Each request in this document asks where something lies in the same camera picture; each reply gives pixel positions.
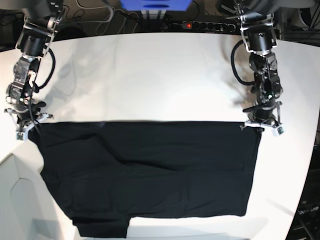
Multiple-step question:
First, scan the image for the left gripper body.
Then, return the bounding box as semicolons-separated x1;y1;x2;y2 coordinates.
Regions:
240;101;283;131

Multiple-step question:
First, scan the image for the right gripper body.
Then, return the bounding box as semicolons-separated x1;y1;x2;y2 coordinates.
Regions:
4;101;53;133

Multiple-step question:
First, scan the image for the black T-shirt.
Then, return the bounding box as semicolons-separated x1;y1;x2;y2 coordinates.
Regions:
28;121;262;238

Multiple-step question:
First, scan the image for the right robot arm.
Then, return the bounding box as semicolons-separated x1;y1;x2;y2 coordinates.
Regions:
0;0;65;135

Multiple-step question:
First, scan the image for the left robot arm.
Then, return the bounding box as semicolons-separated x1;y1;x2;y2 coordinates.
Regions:
230;0;285;136

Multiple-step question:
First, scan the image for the black power strip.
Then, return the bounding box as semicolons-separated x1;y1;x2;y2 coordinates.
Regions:
166;21;238;34

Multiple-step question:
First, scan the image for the blue plastic bin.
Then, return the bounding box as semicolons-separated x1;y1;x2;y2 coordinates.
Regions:
120;0;193;12

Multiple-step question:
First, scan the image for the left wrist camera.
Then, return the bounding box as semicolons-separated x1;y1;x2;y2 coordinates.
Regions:
272;125;285;137

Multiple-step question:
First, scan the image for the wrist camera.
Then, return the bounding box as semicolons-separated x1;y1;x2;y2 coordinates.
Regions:
15;131;28;142
272;125;285;137

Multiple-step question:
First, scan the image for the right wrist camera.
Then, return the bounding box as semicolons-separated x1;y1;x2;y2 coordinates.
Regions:
15;131;28;142

